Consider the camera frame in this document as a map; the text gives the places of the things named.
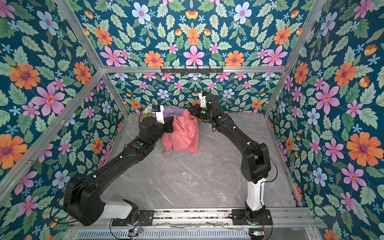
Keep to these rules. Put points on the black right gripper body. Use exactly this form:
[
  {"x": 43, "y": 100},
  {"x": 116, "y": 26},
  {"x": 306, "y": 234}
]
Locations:
[{"x": 200, "y": 112}]

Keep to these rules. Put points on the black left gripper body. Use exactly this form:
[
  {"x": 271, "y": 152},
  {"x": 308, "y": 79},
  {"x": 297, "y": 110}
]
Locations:
[{"x": 168, "y": 128}]

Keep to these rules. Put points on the pink cloth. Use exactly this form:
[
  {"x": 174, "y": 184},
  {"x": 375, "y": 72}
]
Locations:
[{"x": 185, "y": 136}]

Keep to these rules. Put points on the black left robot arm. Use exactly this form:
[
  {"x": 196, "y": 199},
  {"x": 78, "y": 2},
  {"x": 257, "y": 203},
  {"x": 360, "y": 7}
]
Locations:
[{"x": 82, "y": 199}]

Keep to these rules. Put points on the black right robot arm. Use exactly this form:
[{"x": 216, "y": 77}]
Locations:
[{"x": 256, "y": 163}]

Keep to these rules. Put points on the lilac purple cloth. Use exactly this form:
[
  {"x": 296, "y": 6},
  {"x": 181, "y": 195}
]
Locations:
[{"x": 173, "y": 111}]

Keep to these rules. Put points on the white ventilation grille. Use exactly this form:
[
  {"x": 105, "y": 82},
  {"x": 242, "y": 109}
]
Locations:
[{"x": 165, "y": 234}]

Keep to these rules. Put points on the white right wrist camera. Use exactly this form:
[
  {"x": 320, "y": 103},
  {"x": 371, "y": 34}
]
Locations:
[{"x": 203, "y": 100}]

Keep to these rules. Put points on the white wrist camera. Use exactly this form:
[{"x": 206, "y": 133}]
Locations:
[
  {"x": 203, "y": 100},
  {"x": 158, "y": 111}
]

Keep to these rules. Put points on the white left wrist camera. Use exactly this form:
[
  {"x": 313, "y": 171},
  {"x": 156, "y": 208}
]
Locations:
[{"x": 158, "y": 111}]

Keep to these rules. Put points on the metal hook rail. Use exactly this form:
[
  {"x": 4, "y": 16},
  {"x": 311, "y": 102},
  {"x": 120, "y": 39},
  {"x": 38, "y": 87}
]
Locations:
[{"x": 188, "y": 70}]

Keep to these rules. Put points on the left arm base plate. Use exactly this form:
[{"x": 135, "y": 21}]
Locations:
[{"x": 144, "y": 217}]

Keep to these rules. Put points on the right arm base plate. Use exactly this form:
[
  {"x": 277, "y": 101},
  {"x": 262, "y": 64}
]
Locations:
[{"x": 239, "y": 218}]

